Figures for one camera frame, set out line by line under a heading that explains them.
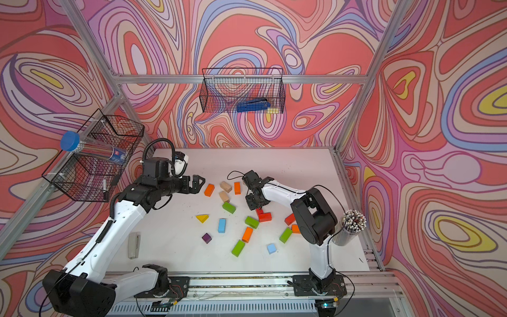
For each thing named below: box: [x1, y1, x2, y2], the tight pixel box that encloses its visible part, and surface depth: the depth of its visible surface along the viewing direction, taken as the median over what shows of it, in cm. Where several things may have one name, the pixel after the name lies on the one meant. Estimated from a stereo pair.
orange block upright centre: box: [233, 181, 242, 195], surface depth 103 cm
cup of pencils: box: [332, 209, 368, 247], surface depth 73 cm
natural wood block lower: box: [219, 190, 230, 203], surface depth 101 cm
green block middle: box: [244, 215, 260, 230], surface depth 91 cm
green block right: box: [279, 227, 293, 244], surface depth 88 cm
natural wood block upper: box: [219, 180, 233, 193], surface depth 103 cm
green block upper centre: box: [221, 201, 237, 214], surface depth 97 cm
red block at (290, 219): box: [284, 213, 296, 226], surface depth 92 cm
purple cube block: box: [201, 232, 212, 244], surface depth 86 cm
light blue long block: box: [217, 217, 227, 234], surface depth 90 cm
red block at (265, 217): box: [258, 212, 273, 223], surface depth 93 cm
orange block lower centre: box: [241, 226, 254, 244], surface depth 88 cm
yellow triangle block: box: [195, 214, 210, 224], surface depth 92 cm
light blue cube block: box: [266, 243, 277, 255], surface depth 84 cm
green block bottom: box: [231, 239, 246, 258], surface depth 84 cm
